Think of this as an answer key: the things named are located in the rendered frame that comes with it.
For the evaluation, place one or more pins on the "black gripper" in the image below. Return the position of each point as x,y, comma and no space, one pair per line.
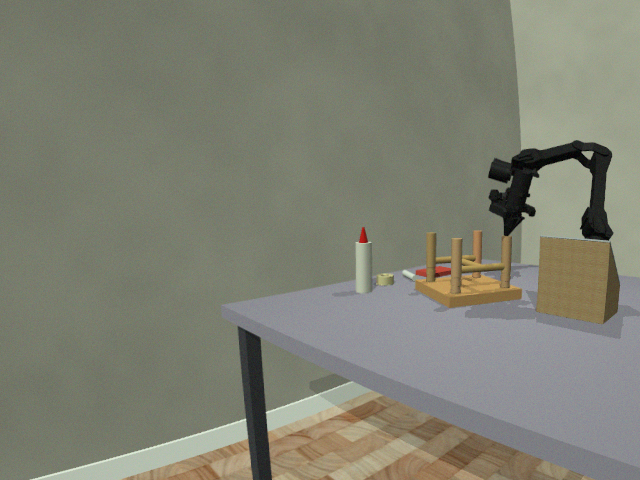
516,200

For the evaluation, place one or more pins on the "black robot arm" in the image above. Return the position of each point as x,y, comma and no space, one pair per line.
596,217

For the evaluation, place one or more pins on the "tan wooden stool seat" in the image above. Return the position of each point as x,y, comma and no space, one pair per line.
474,291

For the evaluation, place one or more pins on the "red flat rectangular block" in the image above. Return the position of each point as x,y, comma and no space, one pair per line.
440,271

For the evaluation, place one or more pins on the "tan wooden stool leg frame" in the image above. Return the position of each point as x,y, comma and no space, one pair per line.
473,266

